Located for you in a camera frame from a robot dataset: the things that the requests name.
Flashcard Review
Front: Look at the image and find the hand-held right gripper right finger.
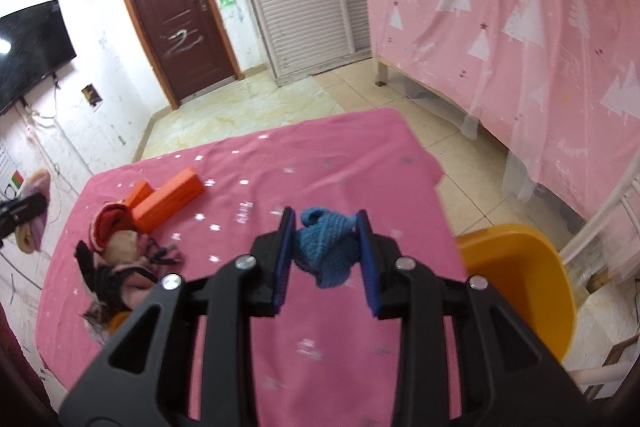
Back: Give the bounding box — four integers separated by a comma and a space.
356, 209, 608, 427

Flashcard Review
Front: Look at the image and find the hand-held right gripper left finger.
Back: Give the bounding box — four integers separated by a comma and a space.
59, 207, 298, 427

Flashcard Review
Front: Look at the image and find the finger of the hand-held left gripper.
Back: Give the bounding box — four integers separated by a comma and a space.
0, 192, 49, 239

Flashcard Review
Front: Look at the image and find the blue knitted cloth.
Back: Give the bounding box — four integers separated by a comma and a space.
295, 207, 363, 290

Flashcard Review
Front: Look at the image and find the short orange box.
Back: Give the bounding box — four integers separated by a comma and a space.
122, 180, 153, 210

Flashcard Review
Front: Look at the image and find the long orange box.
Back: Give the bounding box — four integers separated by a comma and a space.
132, 179, 206, 233

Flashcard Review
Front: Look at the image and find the yellow plastic bin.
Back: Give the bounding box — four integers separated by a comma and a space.
456, 223, 577, 364

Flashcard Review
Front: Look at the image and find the pink and yellow plush cloth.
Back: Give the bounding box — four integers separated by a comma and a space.
14, 169, 52, 254

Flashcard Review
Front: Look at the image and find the red knitted hat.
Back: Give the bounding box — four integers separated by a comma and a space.
90, 203, 135, 253

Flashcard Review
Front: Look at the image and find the pink star-print tablecloth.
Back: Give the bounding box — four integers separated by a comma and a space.
35, 107, 468, 427

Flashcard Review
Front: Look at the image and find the beige cloth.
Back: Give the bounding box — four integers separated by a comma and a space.
102, 229, 151, 268

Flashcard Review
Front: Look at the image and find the dark red door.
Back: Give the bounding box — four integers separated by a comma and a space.
111, 0, 244, 108

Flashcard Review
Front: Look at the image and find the pink tree-print curtain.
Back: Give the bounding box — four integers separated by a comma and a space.
366, 0, 640, 230

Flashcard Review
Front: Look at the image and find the dark knitted cord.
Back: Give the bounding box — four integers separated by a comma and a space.
144, 241, 184, 266

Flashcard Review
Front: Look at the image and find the wall outlet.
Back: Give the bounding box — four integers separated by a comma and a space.
81, 84, 104, 108

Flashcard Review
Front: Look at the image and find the black wall television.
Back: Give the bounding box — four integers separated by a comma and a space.
0, 0, 78, 116

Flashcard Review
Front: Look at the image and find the white metal frame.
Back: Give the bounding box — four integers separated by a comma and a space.
559, 177, 640, 290

